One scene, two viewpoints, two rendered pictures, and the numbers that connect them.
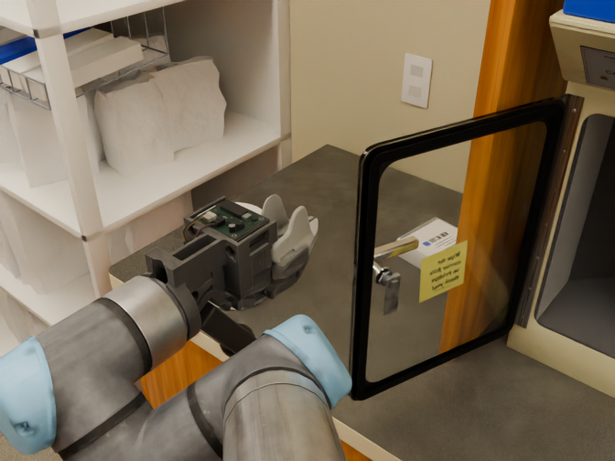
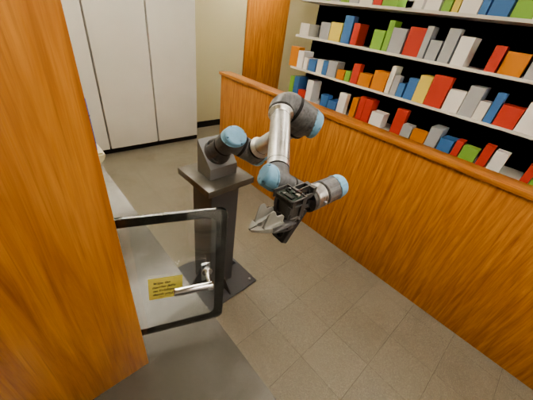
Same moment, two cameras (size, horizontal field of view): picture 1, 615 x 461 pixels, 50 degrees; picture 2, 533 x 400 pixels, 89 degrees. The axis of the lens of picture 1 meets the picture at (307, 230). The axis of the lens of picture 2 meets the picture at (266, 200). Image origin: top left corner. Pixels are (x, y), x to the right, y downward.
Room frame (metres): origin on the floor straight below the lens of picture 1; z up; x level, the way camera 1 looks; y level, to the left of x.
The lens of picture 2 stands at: (1.08, 0.05, 1.74)
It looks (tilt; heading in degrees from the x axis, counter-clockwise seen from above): 34 degrees down; 184
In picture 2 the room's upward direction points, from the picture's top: 9 degrees clockwise
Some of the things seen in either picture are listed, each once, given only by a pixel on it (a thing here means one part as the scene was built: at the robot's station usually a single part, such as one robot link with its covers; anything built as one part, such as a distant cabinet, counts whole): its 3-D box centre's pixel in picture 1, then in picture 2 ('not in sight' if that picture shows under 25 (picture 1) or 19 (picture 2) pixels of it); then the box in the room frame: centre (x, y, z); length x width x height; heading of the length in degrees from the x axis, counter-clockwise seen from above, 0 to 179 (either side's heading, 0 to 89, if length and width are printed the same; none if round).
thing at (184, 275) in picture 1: (211, 270); (294, 203); (0.48, 0.09, 1.34); 0.12 x 0.08 x 0.09; 140
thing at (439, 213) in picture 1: (450, 258); (160, 282); (0.70, -0.19, 1.19); 0.30 x 0.01 x 0.40; 119
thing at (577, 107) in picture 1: (541, 225); not in sight; (0.78, -0.33, 1.19); 0.03 x 0.02 x 0.39; 50
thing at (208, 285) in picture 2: not in sight; (193, 282); (0.69, -0.11, 1.20); 0.10 x 0.05 x 0.03; 119
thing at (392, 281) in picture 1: (389, 293); not in sight; (0.64, -0.10, 1.18); 0.02 x 0.02 x 0.06; 29
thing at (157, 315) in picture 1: (142, 319); (314, 197); (0.42, 0.14, 1.33); 0.08 x 0.05 x 0.08; 50
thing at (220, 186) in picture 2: not in sight; (216, 175); (-0.28, -0.36, 0.92); 0.32 x 0.32 x 0.04; 53
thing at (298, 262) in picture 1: (273, 271); not in sight; (0.52, 0.03, 1.31); 0.09 x 0.05 x 0.02; 140
